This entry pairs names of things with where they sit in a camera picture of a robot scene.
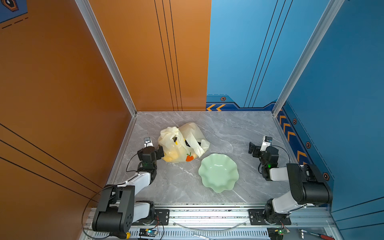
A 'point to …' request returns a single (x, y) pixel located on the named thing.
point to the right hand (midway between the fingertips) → (257, 143)
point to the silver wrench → (202, 237)
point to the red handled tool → (320, 235)
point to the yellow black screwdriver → (128, 235)
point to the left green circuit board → (147, 232)
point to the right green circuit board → (281, 231)
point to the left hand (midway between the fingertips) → (151, 145)
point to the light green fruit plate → (218, 172)
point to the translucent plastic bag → (184, 144)
